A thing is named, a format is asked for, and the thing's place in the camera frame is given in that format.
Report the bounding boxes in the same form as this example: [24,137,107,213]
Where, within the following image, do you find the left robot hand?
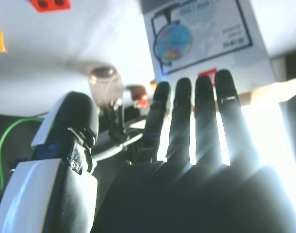
[0,69,296,233]

